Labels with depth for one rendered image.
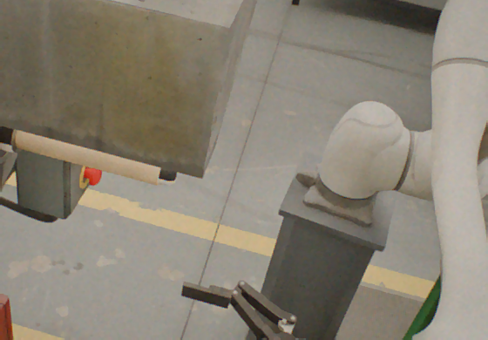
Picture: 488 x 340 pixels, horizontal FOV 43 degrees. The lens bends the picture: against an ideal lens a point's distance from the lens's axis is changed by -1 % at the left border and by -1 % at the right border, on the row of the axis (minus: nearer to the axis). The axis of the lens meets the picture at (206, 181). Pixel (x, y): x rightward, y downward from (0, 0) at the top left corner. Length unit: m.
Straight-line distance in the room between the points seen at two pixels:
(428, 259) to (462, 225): 1.89
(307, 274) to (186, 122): 1.25
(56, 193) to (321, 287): 0.87
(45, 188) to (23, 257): 1.24
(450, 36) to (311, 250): 0.82
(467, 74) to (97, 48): 0.61
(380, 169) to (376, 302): 0.98
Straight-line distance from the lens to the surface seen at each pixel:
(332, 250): 1.64
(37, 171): 1.10
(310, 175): 1.65
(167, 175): 0.73
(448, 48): 0.99
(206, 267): 2.34
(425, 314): 1.33
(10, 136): 0.78
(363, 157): 1.51
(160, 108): 0.50
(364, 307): 2.39
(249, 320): 0.88
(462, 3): 1.02
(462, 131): 0.94
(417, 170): 1.52
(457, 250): 0.78
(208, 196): 2.63
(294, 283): 1.75
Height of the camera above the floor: 1.73
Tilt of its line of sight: 40 degrees down
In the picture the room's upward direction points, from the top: 11 degrees clockwise
